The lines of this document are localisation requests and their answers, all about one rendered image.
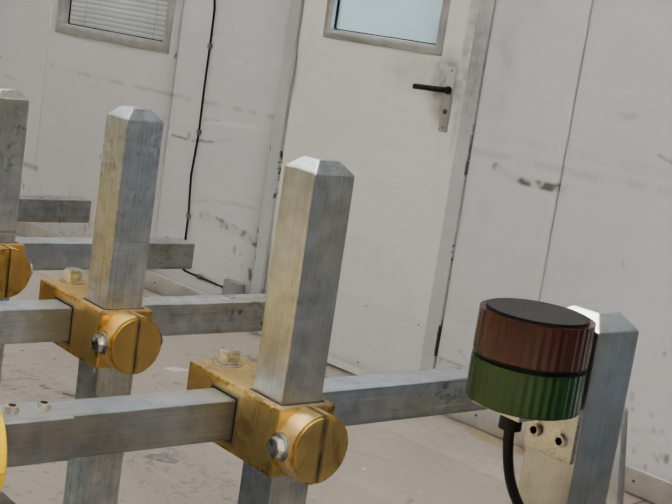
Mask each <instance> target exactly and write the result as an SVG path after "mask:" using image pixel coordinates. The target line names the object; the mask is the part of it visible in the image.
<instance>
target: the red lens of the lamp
mask: <svg viewBox="0 0 672 504"><path fill-rule="evenodd" d="M488 300H490V299H488ZM488 300H484V301H482V302H481V303H480V305H479V311H478V317H477V323H476V329H475V335H474V340H473V347H474V349H475V350H476V351H478V352H479V353H481V354H483V355H485V356H487V357H489V358H491V359H494V360H497V361H500V362H503V363H506V364H510V365H514V366H518V367H522V368H527V369H533V370H539V371H547V372H560V373H571V372H580V371H584V370H586V369H587V368H588V366H589V360H590V355H591V350H592V345H593V339H594V334H595V329H596V322H595V321H593V320H592V319H591V318H589V317H588V318H589V319H590V325H589V326H587V327H584V328H557V327H549V326H542V325H536V324H531V323H526V322H522V321H518V320H514V319H511V318H507V317H504V316H502V315H499V314H497V313H494V312H492V311H491V310H489V309H488V308H487V307H486V303H487V301H488Z"/></svg>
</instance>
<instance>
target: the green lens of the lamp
mask: <svg viewBox="0 0 672 504"><path fill-rule="evenodd" d="M586 376H587V369H586V370H584V371H583V373H582V374H580V375H577V376H573V377H548V376H540V375H533V374H527V373H522V372H518V371H514V370H510V369H506V368H503V367H500V366H497V365H495V364H492V363H490V362H487V361H485V360H484V359H482V358H481V357H479V356H478V355H477V354H476V350H475V349H474V348H473V349H472V352H471V358H470V364H469V370H468V375H467V381H466V387H465V393H466V395H467V396H468V397H469V398H470V399H471V400H473V401H474V402H476V403H478V404H480V405H482V406H484V407H487V408H489V409H492V410H495V411H498V412H502V413H505V414H509V415H513V416H518V417H523V418H529V419H537V420H552V421H554V420H568V419H572V418H575V417H577V416H578V415H579V413H580V408H581V403H582V398H583V392H584V387H585V382H586Z"/></svg>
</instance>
